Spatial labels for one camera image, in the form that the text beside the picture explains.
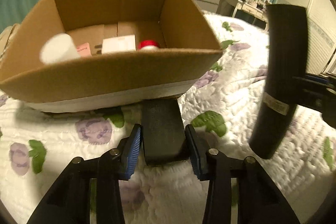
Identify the brown cardboard box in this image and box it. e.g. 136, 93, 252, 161
0, 0, 223, 113

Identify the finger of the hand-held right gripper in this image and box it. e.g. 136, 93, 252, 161
304, 72, 336, 84
293, 76, 336, 111

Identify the white vanity table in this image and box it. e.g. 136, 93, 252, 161
219, 0, 268, 24

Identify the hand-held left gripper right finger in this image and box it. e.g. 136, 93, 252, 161
185, 124, 301, 224

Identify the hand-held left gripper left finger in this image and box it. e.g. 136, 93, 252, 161
26, 124, 143, 224

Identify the white cylindrical device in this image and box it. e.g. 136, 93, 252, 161
39, 33, 81, 65

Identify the large white charger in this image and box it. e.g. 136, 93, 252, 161
101, 34, 137, 54

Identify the white bottle with red cap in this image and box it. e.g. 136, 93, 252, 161
137, 40, 160, 51

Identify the white floral quilt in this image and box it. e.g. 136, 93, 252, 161
0, 13, 336, 224

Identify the cream louvered wardrobe door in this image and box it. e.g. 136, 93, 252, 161
276, 0, 336, 77

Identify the small pink item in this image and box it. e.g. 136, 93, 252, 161
76, 42, 91, 57

